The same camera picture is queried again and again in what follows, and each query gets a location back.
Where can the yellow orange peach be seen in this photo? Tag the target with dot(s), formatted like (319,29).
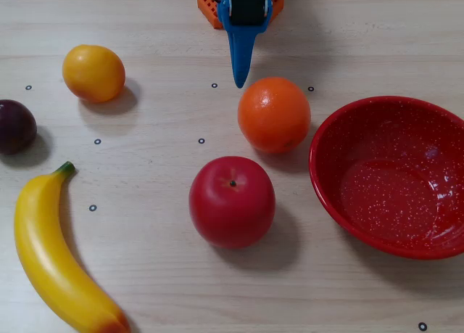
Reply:
(93,73)

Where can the dark purple plum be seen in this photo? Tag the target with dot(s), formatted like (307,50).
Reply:
(16,128)

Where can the orange robot base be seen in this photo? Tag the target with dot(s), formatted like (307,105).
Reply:
(208,10)

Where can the red apple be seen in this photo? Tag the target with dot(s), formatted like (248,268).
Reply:
(232,209)

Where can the orange fruit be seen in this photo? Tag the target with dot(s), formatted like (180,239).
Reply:
(273,115)

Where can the red speckled bowl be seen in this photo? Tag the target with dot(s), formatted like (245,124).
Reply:
(384,202)

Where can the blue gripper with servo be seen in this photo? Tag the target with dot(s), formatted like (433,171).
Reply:
(248,9)

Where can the yellow banana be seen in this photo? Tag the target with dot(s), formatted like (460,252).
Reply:
(47,246)

